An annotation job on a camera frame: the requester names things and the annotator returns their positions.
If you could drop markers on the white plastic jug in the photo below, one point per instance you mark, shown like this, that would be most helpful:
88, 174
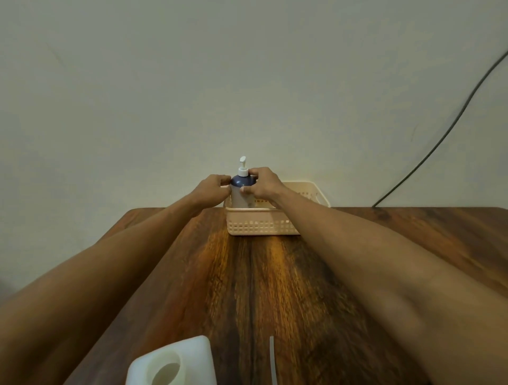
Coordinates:
171, 363

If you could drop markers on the person's right hand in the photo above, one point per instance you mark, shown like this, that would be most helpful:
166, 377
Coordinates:
265, 185

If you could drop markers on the person's right forearm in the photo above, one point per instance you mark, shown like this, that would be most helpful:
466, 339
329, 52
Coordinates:
381, 273

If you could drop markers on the person's left forearm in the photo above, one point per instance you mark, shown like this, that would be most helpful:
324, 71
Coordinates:
99, 277

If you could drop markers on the cream plastic basket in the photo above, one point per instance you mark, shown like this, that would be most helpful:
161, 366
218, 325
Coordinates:
264, 222

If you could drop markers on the white plastic strip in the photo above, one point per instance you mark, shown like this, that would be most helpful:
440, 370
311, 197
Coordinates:
273, 361

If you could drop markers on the blue pump dispenser bottle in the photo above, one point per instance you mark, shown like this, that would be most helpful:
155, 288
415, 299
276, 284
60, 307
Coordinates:
241, 186

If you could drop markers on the person's right thumb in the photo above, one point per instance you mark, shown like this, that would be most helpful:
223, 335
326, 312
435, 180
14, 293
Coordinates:
249, 189

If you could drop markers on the person's left hand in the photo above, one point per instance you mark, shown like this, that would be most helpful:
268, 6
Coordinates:
209, 191

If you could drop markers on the person's left fingers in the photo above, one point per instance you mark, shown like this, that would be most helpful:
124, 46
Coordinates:
223, 184

